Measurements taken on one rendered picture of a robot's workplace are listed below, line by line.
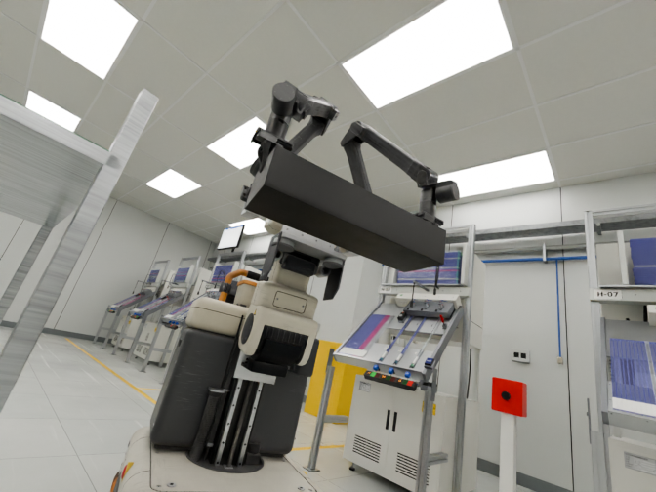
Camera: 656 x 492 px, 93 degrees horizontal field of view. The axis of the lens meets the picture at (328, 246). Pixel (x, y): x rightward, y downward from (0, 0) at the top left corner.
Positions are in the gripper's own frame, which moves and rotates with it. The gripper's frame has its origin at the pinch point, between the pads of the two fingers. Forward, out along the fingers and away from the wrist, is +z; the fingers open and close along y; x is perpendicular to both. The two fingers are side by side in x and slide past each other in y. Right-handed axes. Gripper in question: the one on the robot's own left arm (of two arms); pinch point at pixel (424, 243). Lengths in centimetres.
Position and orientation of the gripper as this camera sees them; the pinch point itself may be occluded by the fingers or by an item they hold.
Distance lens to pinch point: 107.9
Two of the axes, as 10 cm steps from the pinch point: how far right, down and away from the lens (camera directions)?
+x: -4.8, 2.1, 8.5
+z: -1.9, 9.2, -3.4
